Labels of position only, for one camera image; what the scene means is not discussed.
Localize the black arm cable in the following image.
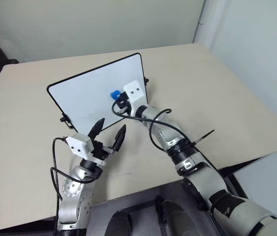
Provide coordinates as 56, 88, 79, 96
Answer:
111, 99, 218, 173
50, 137, 103, 205

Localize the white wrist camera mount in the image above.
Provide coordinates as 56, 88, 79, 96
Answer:
123, 80, 146, 109
64, 134, 95, 159

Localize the white wall conduit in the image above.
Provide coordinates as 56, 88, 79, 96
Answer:
192, 0, 214, 49

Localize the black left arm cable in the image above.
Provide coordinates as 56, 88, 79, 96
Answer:
50, 137, 103, 205

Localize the black zip tie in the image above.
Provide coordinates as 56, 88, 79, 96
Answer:
190, 130, 215, 148

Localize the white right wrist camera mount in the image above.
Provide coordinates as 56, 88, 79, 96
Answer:
123, 80, 146, 109

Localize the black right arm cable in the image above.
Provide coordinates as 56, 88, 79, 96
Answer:
111, 99, 218, 173

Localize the black table frame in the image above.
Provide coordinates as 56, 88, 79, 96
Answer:
217, 157, 269, 200

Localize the black framed whiteboard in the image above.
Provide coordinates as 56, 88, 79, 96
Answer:
46, 52, 150, 133

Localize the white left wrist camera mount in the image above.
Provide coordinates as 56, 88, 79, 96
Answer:
64, 134, 95, 159

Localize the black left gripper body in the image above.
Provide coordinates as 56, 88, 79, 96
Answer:
90, 139, 115, 168

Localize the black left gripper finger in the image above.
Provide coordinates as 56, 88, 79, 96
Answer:
111, 124, 127, 153
87, 118, 106, 142

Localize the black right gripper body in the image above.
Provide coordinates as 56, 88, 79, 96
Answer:
115, 97, 133, 117

